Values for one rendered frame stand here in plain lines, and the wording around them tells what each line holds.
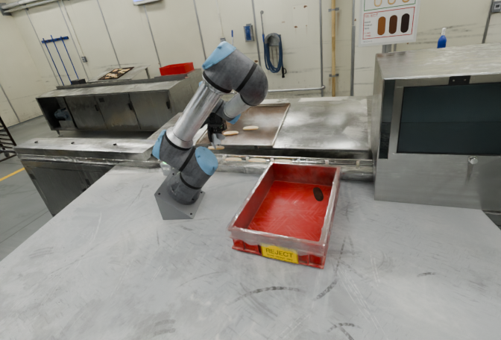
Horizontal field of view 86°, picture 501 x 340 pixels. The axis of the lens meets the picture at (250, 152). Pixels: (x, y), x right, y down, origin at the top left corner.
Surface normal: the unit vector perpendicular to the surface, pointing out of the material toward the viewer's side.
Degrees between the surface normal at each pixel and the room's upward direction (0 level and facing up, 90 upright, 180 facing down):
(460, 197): 90
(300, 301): 0
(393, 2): 90
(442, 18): 90
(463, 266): 0
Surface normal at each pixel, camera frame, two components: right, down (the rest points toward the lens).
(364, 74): -0.33, 0.45
